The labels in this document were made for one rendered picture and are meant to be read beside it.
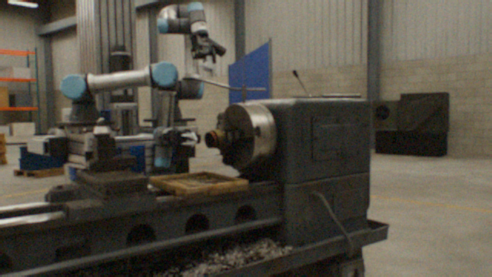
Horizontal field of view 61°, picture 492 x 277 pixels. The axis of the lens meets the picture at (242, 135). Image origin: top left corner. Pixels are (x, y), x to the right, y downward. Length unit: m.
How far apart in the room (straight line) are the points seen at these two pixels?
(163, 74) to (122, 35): 0.60
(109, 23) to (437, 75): 10.12
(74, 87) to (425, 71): 10.57
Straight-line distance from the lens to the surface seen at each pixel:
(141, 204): 1.52
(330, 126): 2.05
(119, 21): 2.53
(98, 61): 2.44
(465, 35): 11.80
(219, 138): 1.85
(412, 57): 12.07
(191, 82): 2.42
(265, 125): 1.86
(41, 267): 1.56
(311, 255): 1.95
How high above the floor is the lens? 1.21
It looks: 4 degrees down
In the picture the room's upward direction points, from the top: 1 degrees counter-clockwise
